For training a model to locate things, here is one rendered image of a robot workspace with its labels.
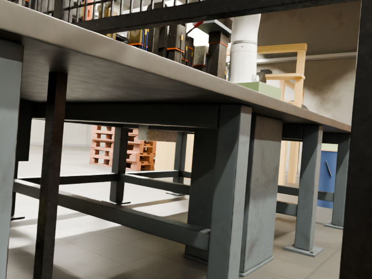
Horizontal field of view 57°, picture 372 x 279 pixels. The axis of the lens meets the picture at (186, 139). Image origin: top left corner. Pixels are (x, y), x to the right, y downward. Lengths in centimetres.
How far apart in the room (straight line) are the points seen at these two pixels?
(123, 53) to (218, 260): 75
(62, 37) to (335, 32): 754
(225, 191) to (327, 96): 667
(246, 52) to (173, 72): 89
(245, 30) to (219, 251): 96
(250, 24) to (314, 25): 654
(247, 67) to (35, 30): 117
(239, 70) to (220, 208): 70
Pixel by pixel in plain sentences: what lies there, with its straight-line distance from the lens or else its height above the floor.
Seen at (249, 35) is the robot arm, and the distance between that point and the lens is 163.
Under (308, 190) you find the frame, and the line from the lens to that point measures 190.
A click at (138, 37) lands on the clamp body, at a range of 166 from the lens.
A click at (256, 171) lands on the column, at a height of 42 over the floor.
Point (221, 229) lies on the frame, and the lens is 114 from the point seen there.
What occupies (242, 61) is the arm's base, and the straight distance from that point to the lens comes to 159.
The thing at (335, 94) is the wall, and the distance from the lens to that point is 765.
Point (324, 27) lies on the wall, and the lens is 805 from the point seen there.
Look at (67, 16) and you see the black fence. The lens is 85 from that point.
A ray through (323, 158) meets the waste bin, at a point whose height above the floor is 45.
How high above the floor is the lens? 54
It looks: level
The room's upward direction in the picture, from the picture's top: 5 degrees clockwise
